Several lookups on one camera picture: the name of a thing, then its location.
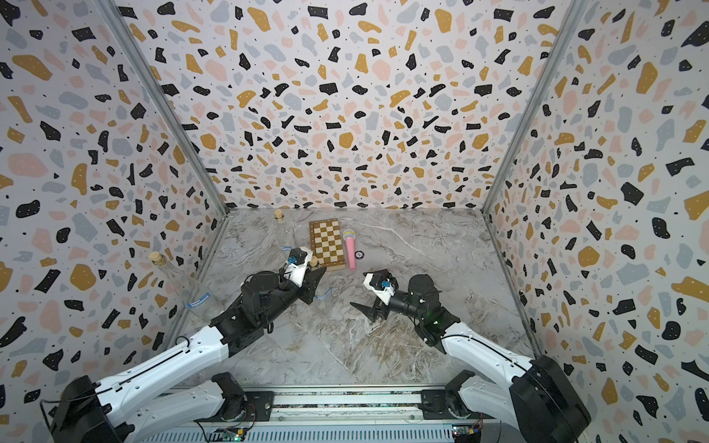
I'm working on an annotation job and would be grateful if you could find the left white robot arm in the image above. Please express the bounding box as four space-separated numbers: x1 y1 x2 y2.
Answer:
44 265 326 442

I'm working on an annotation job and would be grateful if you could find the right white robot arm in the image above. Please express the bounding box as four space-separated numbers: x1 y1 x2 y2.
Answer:
354 269 591 442

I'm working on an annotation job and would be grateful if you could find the glass bottle blue label back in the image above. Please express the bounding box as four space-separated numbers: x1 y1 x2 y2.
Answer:
274 210 297 257

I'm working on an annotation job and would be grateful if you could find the glass bottle blue label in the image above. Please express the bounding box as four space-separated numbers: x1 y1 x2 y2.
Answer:
274 210 297 257
149 251 226 323

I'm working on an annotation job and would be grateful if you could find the glass bottle blue label left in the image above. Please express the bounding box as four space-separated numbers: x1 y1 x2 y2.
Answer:
149 251 226 323

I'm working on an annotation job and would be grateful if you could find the wooden chessboard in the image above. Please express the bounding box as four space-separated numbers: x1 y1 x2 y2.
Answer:
308 219 346 271

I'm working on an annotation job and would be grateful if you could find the pink toy microphone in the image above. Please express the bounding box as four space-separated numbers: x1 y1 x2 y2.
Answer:
342 228 356 271

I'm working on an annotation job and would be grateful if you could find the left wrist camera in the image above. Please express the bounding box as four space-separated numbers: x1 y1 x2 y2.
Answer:
284 247 313 287

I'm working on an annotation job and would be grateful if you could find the left metal corner post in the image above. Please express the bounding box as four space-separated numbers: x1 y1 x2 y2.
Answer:
95 1 229 217

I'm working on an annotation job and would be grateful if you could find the metal corner post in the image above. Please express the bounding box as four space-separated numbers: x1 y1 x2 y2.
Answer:
481 0 588 216
95 1 229 217

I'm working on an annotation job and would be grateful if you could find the right metal corner post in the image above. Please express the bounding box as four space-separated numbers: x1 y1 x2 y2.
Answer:
481 0 588 216

